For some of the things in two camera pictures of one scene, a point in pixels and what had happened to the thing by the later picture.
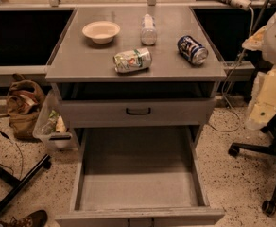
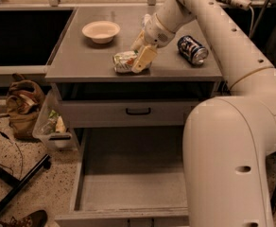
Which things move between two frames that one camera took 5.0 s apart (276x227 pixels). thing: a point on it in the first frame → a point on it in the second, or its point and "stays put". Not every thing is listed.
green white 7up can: (129, 61) stays put
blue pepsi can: (193, 50) stays put
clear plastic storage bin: (52, 125) stays put
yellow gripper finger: (255, 42) → (146, 58)
